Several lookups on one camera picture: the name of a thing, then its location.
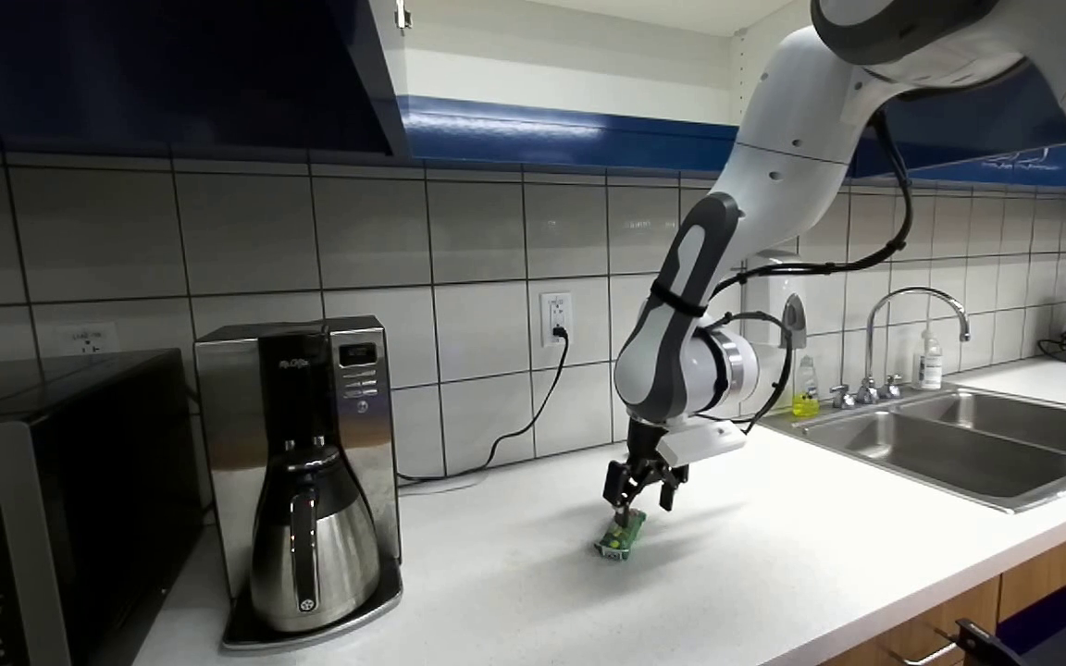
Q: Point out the yellow dish soap bottle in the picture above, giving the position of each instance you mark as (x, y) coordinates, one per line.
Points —
(804, 391)

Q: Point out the chrome sink faucet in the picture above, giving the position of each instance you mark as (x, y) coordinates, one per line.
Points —
(902, 350)

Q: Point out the green snack packet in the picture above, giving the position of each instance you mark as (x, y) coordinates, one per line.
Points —
(621, 536)

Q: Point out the white soap dispenser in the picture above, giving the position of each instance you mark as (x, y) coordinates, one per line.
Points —
(784, 298)

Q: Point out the stainless steel sink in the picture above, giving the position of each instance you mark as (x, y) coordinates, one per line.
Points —
(992, 450)

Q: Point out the white wall outlet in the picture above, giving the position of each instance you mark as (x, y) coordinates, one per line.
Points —
(92, 342)
(557, 315)

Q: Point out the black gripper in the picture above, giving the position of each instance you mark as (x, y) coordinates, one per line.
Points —
(642, 467)

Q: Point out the steel coffee maker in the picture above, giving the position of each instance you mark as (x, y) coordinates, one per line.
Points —
(301, 457)

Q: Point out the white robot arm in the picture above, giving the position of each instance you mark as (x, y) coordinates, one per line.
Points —
(821, 95)

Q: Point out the blue upper cabinet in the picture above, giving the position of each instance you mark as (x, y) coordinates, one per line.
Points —
(197, 77)

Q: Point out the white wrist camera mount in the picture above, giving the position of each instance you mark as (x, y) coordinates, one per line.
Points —
(701, 439)

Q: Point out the wooden lower cabinet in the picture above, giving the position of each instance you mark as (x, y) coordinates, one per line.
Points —
(990, 605)

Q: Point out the black microwave oven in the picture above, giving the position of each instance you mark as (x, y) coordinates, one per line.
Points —
(97, 504)

